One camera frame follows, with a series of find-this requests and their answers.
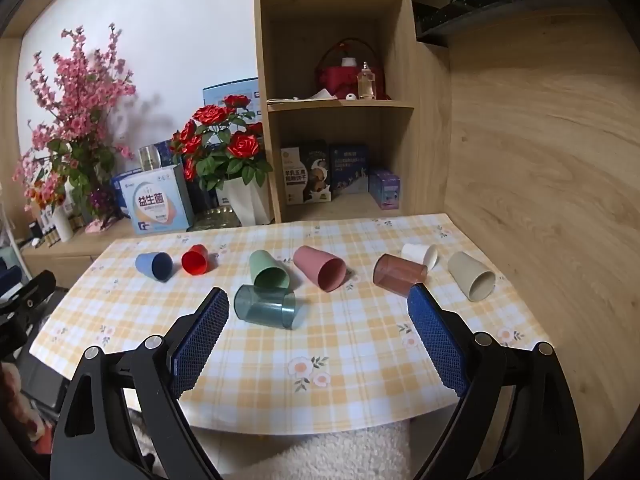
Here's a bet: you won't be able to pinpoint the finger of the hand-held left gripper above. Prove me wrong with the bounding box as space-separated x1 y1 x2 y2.
0 269 57 343

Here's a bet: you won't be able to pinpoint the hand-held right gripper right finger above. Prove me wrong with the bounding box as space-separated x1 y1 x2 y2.
406 282 586 480

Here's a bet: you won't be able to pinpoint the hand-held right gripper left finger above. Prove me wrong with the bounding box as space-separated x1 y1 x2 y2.
50 287 230 480

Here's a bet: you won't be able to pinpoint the teal translucent cup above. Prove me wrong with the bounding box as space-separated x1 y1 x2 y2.
234 284 297 330

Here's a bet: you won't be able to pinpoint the beige cup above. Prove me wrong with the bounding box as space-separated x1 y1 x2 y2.
447 251 496 303

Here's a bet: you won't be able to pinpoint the red cup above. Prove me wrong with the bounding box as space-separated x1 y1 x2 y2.
181 244 210 277

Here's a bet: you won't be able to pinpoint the brown translucent cup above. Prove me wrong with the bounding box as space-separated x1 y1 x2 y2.
373 253 429 297

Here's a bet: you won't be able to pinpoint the blue cup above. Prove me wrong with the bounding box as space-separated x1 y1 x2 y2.
135 252 174 281

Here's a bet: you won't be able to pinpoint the small white cup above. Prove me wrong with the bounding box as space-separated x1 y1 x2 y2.
401 243 439 270

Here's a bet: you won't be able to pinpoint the green cup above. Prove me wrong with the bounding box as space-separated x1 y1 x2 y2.
249 250 291 291

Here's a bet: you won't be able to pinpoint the pink cup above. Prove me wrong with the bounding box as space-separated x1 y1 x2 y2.
293 245 347 294

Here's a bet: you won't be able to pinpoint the low wooden cabinet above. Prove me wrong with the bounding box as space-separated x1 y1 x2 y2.
20 217 136 286

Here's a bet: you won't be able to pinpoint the white bottle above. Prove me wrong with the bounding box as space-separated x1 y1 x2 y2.
51 204 75 244

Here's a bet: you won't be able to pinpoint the yellow checked floral tablecloth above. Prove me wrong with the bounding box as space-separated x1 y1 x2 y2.
37 213 543 433

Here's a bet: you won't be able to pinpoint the clear ribbed glass dish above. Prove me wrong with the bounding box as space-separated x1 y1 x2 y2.
192 206 238 232

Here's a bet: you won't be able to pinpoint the white vase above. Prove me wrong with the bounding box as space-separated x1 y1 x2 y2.
221 176 273 227

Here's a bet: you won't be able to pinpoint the white box with blue print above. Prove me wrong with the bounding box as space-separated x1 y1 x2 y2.
118 164 195 235

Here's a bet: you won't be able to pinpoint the white fluffy stool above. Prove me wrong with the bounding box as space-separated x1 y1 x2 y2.
220 420 416 480

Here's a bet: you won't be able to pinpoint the purple box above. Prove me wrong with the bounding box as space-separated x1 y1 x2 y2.
369 169 402 210

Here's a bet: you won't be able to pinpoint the clear drinking glass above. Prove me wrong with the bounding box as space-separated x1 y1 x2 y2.
138 145 161 173

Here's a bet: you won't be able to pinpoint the pink blossom bouquet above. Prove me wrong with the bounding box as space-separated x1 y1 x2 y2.
12 24 137 211

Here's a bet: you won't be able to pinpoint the beige carton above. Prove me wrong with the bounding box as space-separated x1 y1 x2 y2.
280 146 307 206

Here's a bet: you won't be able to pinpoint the wooden shelf unit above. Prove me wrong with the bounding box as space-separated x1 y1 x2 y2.
252 0 451 226

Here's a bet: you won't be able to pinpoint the red rose bouquet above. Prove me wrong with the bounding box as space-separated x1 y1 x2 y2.
170 94 273 192

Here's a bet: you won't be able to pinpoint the large blue box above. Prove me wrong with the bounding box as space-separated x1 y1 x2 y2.
202 78 266 126

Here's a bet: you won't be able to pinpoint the clear perfume bottle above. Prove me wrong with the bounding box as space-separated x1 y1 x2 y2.
357 61 377 101

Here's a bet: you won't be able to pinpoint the white paper sheets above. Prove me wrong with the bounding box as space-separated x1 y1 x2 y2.
267 88 346 106

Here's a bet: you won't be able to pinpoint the red basket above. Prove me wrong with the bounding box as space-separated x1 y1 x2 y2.
314 38 391 101

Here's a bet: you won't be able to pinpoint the black speckled shelf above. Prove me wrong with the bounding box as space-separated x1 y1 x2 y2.
405 0 616 48

